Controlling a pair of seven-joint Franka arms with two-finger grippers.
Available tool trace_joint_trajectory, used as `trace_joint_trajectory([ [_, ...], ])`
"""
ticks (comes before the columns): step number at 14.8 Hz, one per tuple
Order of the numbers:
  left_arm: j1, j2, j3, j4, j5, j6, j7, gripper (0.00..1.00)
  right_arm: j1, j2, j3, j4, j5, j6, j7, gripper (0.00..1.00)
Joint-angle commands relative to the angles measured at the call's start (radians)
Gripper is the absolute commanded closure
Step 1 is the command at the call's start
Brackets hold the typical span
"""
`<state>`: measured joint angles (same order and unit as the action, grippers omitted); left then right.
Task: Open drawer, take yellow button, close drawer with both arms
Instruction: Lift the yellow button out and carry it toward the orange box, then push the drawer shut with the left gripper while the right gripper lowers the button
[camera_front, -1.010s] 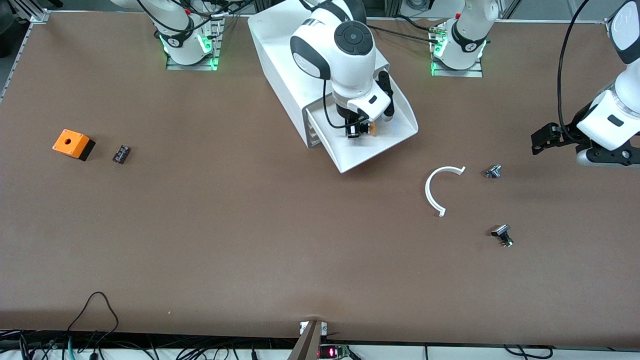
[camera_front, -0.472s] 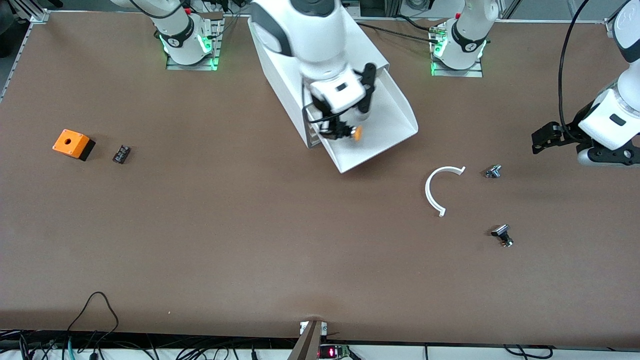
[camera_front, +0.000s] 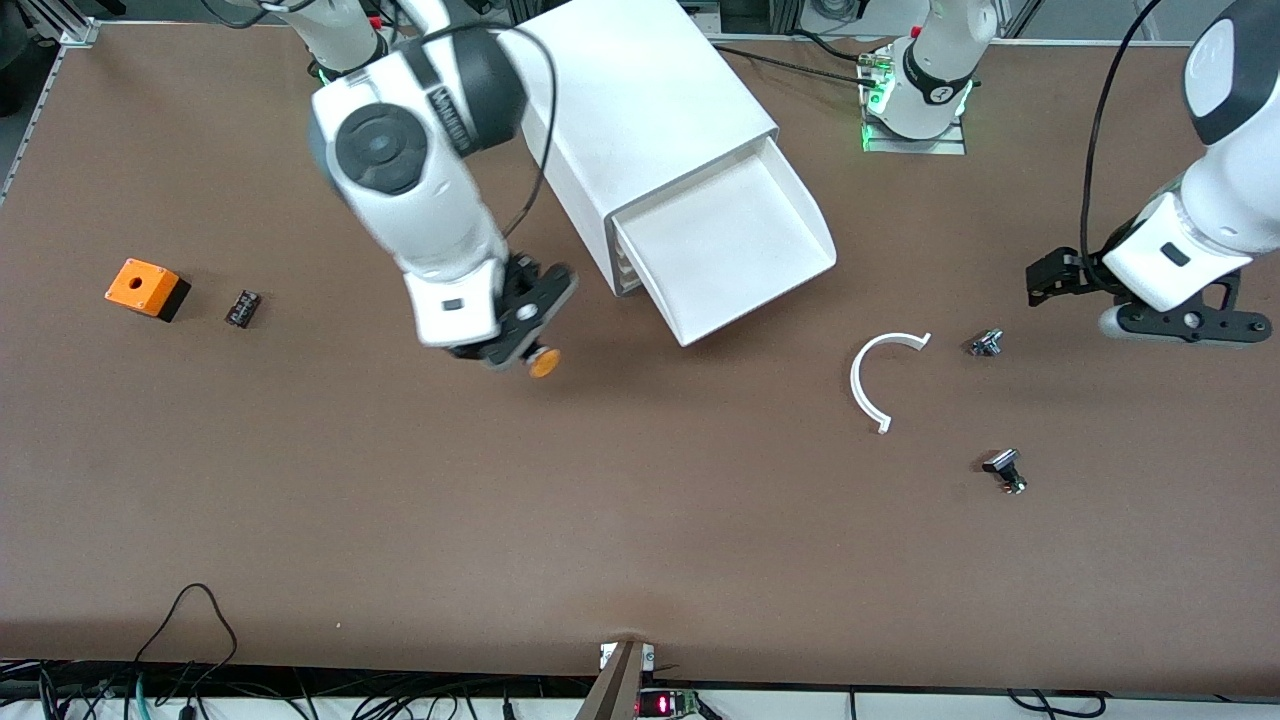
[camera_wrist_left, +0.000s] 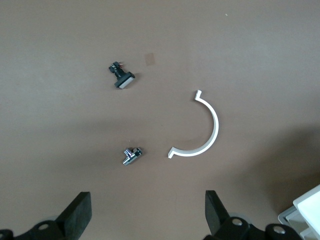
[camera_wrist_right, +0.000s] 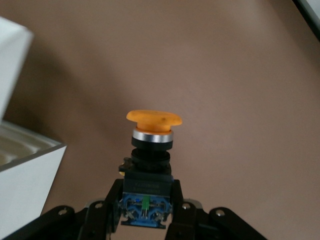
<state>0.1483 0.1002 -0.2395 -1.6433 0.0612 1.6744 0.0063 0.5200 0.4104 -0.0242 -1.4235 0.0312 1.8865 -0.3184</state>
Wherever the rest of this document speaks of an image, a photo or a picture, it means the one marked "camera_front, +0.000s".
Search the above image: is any black cable behind cabinet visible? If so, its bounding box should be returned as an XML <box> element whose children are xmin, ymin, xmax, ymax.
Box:
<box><xmin>708</xmin><ymin>28</ymin><xmax>886</xmax><ymax>87</ymax></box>

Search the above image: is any black looped table-edge cable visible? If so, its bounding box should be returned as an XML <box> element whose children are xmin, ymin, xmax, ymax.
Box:
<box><xmin>133</xmin><ymin>583</ymin><xmax>240</xmax><ymax>693</ymax></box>

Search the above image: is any white curved plastic arc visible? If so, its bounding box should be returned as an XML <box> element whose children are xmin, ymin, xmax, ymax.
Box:
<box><xmin>849</xmin><ymin>332</ymin><xmax>933</xmax><ymax>436</ymax></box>

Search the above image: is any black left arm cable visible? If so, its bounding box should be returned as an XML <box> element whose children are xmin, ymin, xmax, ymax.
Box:
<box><xmin>1077</xmin><ymin>0</ymin><xmax>1163</xmax><ymax>293</ymax></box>

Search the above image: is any orange and black button box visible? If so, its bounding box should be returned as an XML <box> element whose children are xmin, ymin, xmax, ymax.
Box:
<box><xmin>104</xmin><ymin>258</ymin><xmax>192</xmax><ymax>323</ymax></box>

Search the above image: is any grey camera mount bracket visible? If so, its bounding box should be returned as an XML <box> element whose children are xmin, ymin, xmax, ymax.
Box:
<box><xmin>574</xmin><ymin>640</ymin><xmax>657</xmax><ymax>720</ymax></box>

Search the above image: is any black-headed push button part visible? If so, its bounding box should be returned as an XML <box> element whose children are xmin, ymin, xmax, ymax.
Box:
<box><xmin>981</xmin><ymin>448</ymin><xmax>1029</xmax><ymax>496</ymax></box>

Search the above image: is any device with red display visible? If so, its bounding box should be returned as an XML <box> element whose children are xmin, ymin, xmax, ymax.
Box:
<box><xmin>637</xmin><ymin>688</ymin><xmax>703</xmax><ymax>720</ymax></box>

